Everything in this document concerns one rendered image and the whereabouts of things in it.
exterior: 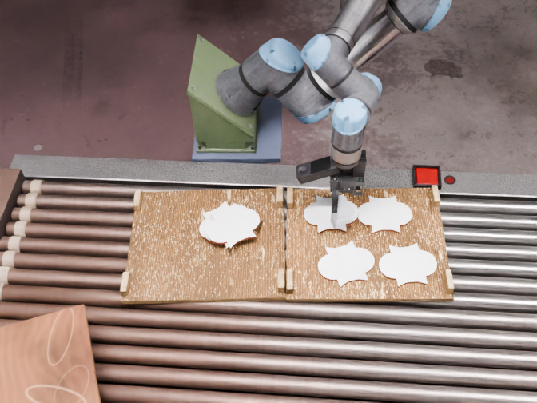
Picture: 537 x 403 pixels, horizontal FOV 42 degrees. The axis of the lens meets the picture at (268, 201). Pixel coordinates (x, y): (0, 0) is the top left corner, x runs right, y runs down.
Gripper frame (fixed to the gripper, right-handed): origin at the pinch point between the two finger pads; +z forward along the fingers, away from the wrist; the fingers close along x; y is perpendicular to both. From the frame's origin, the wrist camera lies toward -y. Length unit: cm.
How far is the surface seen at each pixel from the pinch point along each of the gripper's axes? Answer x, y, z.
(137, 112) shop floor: 136, -86, 100
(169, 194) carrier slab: 7.3, -44.4, 5.7
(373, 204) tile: 2.9, 11.6, 2.8
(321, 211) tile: 0.3, -2.3, 3.0
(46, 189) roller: 11, -80, 9
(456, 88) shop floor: 150, 73, 94
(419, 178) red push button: 13.0, 25.3, 3.7
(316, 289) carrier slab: -23.0, -4.1, 4.3
